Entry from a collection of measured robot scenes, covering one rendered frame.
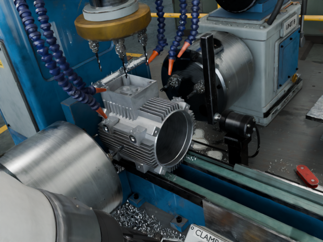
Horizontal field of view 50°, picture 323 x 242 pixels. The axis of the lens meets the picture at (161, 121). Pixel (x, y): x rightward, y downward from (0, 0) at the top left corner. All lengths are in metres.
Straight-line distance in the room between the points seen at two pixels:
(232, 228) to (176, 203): 0.18
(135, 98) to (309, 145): 0.62
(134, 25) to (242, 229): 0.51
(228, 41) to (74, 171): 0.63
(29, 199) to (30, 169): 0.43
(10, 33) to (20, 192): 0.69
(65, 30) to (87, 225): 0.76
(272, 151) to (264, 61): 0.29
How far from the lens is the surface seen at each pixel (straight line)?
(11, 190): 0.26
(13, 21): 0.93
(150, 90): 0.90
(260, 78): 1.21
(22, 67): 0.95
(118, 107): 0.91
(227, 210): 0.82
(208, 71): 0.89
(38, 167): 0.70
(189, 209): 0.92
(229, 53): 1.06
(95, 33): 0.79
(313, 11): 4.04
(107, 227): 0.34
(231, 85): 1.03
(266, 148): 1.20
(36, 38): 0.70
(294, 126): 1.32
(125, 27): 0.78
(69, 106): 0.89
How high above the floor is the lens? 1.54
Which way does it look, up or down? 32 degrees down
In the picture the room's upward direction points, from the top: 10 degrees counter-clockwise
